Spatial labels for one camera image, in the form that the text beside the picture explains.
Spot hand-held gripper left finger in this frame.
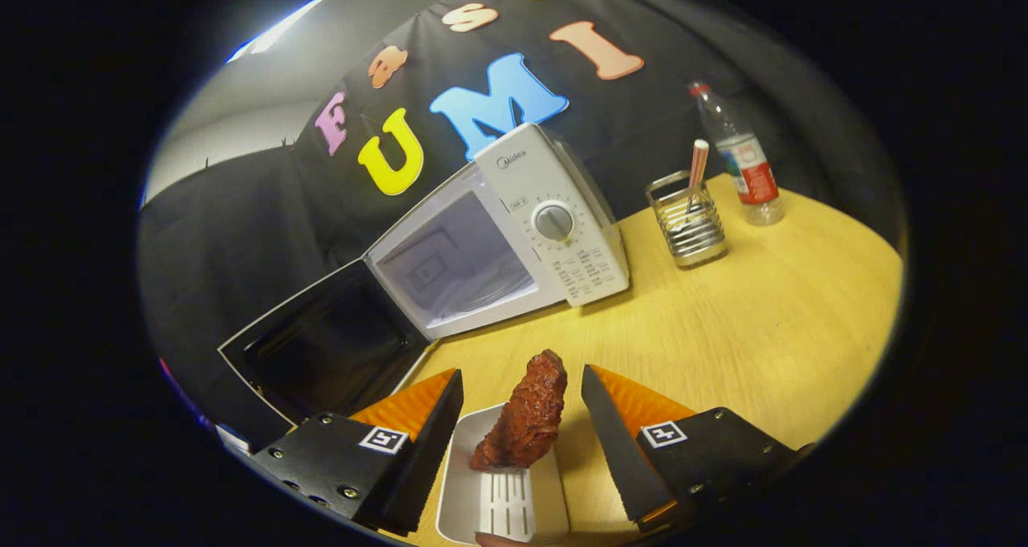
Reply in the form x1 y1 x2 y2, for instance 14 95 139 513
251 368 465 536

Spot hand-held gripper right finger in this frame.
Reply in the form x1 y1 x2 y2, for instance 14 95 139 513
580 364 814 532

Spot brown roasted meat piece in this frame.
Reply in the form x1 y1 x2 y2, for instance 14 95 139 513
469 349 569 471

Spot white toaster oven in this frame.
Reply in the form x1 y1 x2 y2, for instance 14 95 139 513
217 123 631 451

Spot white ribbed rectangular plate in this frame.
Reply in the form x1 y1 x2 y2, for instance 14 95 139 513
435 402 571 546

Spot red striped straw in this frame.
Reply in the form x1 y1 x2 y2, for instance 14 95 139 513
687 139 711 210

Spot clear plastic water bottle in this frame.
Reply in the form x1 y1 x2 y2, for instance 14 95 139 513
687 81 786 227

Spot metal wire utensil holder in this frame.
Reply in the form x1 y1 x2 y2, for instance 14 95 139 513
645 169 728 268

